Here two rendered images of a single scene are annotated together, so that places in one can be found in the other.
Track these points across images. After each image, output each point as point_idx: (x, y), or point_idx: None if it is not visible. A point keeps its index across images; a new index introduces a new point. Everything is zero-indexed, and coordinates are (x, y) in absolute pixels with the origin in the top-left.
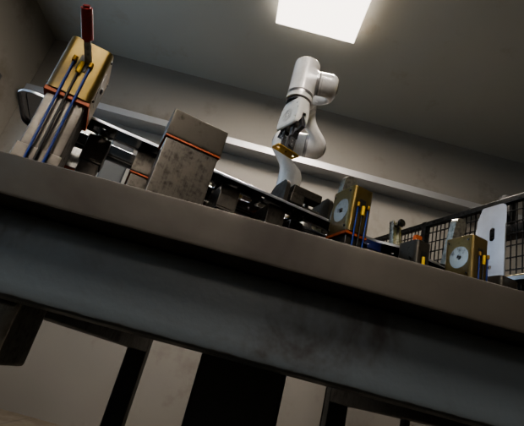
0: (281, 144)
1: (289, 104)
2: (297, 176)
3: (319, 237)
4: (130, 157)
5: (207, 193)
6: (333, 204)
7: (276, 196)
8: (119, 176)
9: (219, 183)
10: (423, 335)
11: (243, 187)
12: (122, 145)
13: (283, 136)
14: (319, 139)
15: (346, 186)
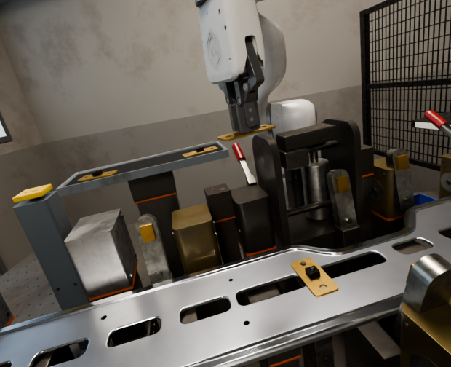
0: (233, 139)
1: (205, 14)
2: (276, 41)
3: None
4: (14, 345)
5: (161, 291)
6: (401, 333)
7: (271, 348)
8: (59, 242)
9: (162, 333)
10: None
11: (204, 345)
12: (28, 207)
13: (228, 99)
14: None
15: (432, 294)
